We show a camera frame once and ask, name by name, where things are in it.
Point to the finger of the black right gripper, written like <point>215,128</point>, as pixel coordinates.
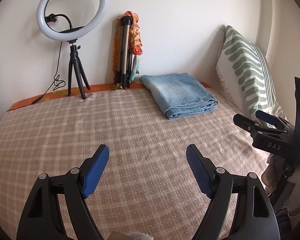
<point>248,125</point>
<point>277,122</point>

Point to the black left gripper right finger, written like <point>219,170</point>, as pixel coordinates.
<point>253,218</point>

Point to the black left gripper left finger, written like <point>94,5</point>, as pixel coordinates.
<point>41,217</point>

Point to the light blue denim pants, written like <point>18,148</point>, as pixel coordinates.
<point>179,95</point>

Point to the white gloved right hand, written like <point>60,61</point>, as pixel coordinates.
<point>293,201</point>

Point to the green striped white pillow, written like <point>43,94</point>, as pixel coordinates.
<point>245,76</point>

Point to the beige plaid bed blanket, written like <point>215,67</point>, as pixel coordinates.
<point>147,185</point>

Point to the folded silver tripod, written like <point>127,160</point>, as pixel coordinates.
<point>121,75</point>

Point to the colourful floral scarf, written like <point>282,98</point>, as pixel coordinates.
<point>134,50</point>

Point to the black mini tripod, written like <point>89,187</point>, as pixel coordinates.
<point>76,66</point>

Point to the white ring light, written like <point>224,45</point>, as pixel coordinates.
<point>66,20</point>

